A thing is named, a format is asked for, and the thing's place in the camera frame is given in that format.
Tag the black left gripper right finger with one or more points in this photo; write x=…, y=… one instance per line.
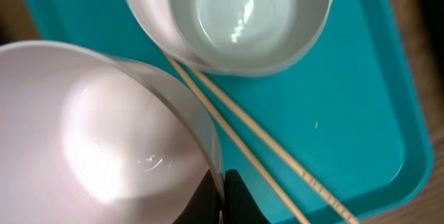
x=240, y=206

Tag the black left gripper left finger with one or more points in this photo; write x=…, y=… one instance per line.
x=204, y=206

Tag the wooden chopstick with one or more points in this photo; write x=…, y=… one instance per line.
x=332, y=201
x=239, y=142

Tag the pink bowl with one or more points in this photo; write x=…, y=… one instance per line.
x=86, y=138

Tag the grey bowl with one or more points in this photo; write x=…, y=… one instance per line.
x=250, y=37

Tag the pink plate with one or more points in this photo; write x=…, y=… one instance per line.
x=155, y=17

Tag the teal plastic tray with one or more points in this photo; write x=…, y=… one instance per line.
x=347, y=111

